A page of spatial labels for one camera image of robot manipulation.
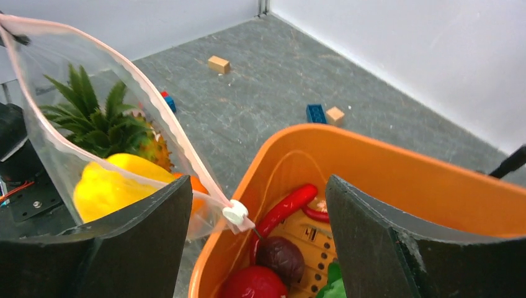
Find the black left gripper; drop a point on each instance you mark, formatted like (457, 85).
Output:
(30, 203)

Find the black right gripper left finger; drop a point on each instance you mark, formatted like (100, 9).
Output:
(133, 252)

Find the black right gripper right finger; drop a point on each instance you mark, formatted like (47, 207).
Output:
(386, 252)

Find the yellow toy banana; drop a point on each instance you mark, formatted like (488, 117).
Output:
(101, 192)

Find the toy orange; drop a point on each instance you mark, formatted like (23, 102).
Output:
(199, 210)

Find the clear pink-dotted zip bag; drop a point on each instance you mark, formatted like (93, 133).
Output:
(37, 48)

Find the toy pineapple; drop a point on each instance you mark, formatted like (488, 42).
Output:
(104, 130)

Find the toy bok choy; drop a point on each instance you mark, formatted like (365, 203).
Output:
(335, 286)

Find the tan plastic toy crate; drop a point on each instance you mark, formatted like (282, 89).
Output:
(314, 239)

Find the orange plastic bin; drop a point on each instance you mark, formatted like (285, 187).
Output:
(427, 188)

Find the red toy chili pepper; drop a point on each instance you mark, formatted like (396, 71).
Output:
(316, 215)

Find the dark purple toy fruit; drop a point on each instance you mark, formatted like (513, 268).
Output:
(283, 257)

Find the short red toy chili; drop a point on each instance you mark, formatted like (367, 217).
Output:
(282, 210)

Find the red toy tomato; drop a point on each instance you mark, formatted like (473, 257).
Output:
(254, 281)

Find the small wooden cube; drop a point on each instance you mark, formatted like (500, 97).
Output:
(335, 116)

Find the red and blue lego block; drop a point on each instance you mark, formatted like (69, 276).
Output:
(169, 101)

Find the blue lego brick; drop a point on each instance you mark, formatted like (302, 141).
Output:
(315, 114)

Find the wooden block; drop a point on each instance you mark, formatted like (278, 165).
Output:
(219, 65)

